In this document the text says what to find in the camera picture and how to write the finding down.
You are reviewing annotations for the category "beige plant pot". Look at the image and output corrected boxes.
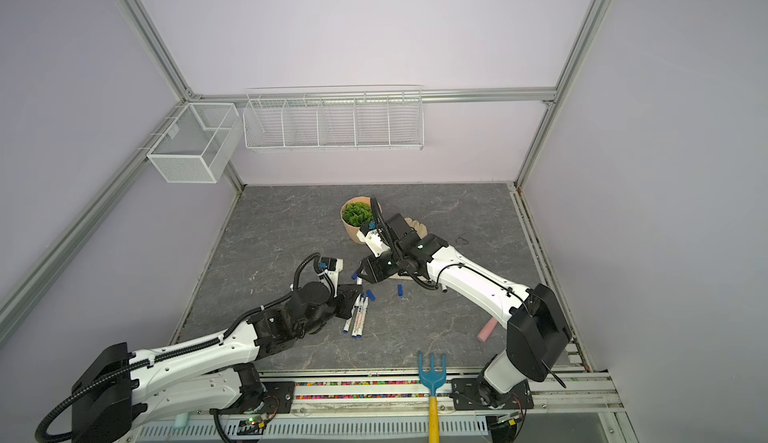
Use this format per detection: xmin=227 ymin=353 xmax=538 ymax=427
xmin=340 ymin=196 xmax=372 ymax=245

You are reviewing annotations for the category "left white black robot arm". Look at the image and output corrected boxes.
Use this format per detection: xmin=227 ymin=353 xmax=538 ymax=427
xmin=34 ymin=281 xmax=361 ymax=442

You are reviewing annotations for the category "green artificial plant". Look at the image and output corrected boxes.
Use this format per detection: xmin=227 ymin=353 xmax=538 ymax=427
xmin=341 ymin=201 xmax=374 ymax=228

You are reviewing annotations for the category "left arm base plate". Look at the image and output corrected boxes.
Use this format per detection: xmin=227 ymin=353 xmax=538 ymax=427
xmin=209 ymin=381 xmax=296 ymax=415

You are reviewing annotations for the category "teal garden fork yellow handle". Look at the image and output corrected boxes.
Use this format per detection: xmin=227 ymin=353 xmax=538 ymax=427
xmin=417 ymin=350 xmax=447 ymax=443

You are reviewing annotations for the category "beige work glove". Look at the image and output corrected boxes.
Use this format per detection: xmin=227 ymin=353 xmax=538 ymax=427
xmin=387 ymin=213 xmax=427 ymax=278

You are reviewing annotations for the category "long white wire shelf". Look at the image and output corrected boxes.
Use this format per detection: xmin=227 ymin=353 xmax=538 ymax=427
xmin=243 ymin=85 xmax=425 ymax=151

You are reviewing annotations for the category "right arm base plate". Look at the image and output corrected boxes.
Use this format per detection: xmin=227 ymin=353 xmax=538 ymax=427
xmin=449 ymin=378 xmax=534 ymax=411

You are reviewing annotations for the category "pink chalk block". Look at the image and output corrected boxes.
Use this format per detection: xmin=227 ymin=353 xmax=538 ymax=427
xmin=477 ymin=318 xmax=498 ymax=342

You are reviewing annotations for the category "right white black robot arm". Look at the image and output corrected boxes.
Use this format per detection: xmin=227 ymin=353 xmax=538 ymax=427
xmin=356 ymin=213 xmax=573 ymax=408

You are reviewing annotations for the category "small white mesh basket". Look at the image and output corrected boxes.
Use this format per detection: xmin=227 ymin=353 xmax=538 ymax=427
xmin=148 ymin=102 xmax=244 ymax=183

